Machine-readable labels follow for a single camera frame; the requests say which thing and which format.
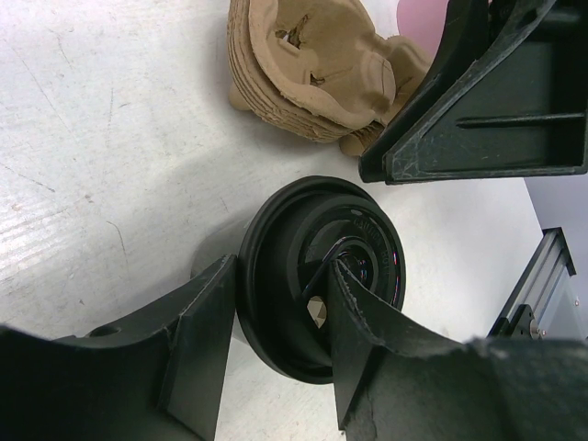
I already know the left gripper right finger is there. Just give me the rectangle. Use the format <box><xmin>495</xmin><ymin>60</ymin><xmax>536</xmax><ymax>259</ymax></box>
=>
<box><xmin>327</xmin><ymin>262</ymin><xmax>587</xmax><ymax>440</ymax></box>

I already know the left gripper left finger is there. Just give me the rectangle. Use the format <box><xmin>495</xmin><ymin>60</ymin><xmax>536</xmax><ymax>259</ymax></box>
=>
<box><xmin>1</xmin><ymin>255</ymin><xmax>236</xmax><ymax>440</ymax></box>

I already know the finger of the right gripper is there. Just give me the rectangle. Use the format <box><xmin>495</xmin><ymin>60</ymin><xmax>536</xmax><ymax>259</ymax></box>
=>
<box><xmin>358</xmin><ymin>0</ymin><xmax>489</xmax><ymax>182</ymax></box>
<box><xmin>383</xmin><ymin>1</ymin><xmax>587</xmax><ymax>185</ymax></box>

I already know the brown cardboard cup carrier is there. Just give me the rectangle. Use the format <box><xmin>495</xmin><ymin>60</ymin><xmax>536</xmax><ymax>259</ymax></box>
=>
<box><xmin>227</xmin><ymin>1</ymin><xmax>432</xmax><ymax>156</ymax></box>

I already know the black cup lid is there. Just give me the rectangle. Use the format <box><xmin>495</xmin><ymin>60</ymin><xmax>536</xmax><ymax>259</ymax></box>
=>
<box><xmin>236</xmin><ymin>175</ymin><xmax>406</xmax><ymax>385</ymax></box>

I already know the dark translucent cup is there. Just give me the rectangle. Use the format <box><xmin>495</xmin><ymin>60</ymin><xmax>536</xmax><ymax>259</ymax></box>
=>
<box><xmin>178</xmin><ymin>221</ymin><xmax>247</xmax><ymax>344</ymax></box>

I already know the pink cylindrical utensil holder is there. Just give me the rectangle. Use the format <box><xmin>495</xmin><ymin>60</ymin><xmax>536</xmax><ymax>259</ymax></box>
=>
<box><xmin>396</xmin><ymin>0</ymin><xmax>448</xmax><ymax>57</ymax></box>

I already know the aluminium frame rail right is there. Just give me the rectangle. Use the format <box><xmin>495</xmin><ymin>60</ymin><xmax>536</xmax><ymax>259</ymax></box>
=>
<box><xmin>489</xmin><ymin>227</ymin><xmax>587</xmax><ymax>341</ymax></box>

